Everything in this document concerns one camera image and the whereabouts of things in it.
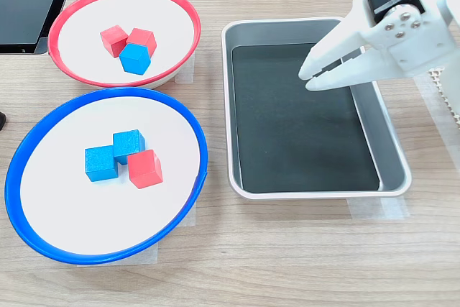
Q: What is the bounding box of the blue cube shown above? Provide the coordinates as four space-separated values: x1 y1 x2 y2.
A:
119 42 151 76
112 129 147 166
84 145 119 183

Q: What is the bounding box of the red cube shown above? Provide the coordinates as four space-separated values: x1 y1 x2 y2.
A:
126 149 164 190
126 27 158 57
99 24 129 59

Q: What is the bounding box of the wide translucent tape sheet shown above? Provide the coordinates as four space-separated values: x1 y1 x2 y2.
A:
413 69 460 171

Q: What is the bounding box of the steel tray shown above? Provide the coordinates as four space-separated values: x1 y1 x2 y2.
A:
221 16 413 201

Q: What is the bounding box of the black tray mat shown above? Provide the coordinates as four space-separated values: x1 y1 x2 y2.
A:
231 42 381 194

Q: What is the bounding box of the translucent tape piece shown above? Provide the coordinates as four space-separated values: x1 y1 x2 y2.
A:
76 240 159 267
347 197 411 220
175 50 196 84
179 206 197 228

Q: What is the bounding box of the red-rimmed white plate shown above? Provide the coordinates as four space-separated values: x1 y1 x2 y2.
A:
47 0 201 89

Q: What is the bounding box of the black flat device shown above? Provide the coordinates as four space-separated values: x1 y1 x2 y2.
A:
0 0 81 55

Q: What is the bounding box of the blue-rimmed white plate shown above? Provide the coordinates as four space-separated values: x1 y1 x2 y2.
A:
4 86 209 265

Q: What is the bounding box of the pale perforated base plate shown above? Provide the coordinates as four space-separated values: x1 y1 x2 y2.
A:
427 66 460 131

